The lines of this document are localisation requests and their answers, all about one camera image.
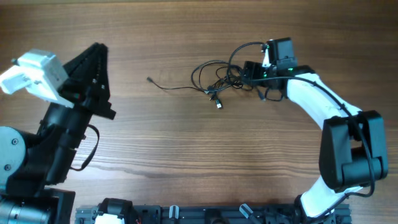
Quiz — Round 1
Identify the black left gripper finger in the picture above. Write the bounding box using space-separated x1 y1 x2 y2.
63 42 100 83
98 44 110 101

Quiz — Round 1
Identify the thick black USB-A cable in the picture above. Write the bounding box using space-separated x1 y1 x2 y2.
190 58 243 110

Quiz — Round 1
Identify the black micro USB cable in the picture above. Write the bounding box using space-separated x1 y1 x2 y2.
146 77 206 93

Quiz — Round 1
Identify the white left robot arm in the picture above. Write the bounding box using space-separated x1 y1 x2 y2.
1 43 116 223

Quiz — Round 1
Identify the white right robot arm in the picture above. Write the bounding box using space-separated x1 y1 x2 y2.
241 37 388 223

